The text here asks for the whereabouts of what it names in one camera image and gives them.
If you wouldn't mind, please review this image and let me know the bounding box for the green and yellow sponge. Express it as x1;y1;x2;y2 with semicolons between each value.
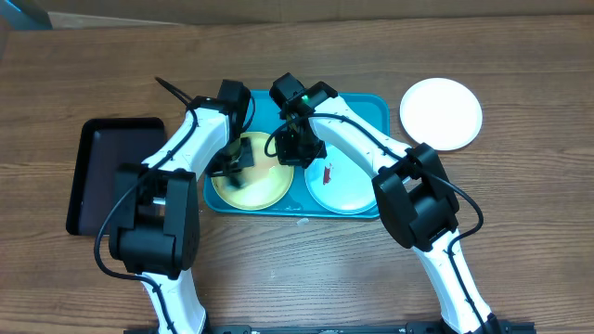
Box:
226;172;247;189

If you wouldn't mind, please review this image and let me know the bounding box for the black water tray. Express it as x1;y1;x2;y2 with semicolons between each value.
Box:
66;117;166;236

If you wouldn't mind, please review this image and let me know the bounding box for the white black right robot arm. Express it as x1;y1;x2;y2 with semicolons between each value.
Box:
269;73;505;333

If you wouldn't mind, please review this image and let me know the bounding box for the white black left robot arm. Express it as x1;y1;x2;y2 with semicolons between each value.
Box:
94;92;255;333

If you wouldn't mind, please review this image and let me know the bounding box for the light blue plate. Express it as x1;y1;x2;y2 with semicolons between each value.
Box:
304;144;377;215

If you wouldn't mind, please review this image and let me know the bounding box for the teal plastic tray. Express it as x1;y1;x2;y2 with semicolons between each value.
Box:
203;90;390;219

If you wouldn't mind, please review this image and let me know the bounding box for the white plate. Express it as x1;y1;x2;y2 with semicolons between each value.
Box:
399;78;483;151

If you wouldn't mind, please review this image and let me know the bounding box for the yellow-green plate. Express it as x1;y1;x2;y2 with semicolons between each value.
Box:
212;132;294;211

